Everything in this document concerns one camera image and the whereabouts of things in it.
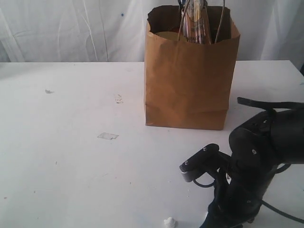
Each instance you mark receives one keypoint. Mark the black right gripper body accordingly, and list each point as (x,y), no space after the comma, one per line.
(238,194)

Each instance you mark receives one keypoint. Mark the clear jar with gold lid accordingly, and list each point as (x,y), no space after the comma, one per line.
(169,36)

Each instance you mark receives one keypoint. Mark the spaghetti packet dark blue ends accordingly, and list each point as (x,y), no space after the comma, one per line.
(194,24)

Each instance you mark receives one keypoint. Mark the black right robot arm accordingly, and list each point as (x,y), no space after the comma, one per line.
(263,146)

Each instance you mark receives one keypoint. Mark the large brown paper shopping bag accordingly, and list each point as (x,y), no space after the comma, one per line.
(188,85)

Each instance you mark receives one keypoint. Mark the clear tape piece on table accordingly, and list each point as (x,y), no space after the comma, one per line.
(107,136)

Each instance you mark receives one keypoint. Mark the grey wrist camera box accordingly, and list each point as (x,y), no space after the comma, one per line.
(205,160)

